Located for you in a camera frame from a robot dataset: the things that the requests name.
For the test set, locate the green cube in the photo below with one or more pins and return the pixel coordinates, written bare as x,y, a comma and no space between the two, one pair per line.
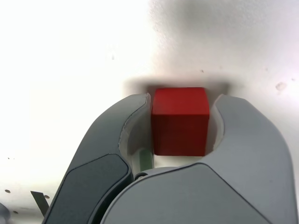
146,159

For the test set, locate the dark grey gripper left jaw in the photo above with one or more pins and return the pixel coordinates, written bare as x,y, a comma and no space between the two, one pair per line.
93,163

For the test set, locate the red cube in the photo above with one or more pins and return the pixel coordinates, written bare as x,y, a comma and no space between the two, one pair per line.
180,121

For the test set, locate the black tape strip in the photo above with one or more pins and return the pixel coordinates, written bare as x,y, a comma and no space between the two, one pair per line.
40,201

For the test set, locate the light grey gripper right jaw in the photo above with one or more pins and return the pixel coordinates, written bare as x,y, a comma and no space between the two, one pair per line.
233,186

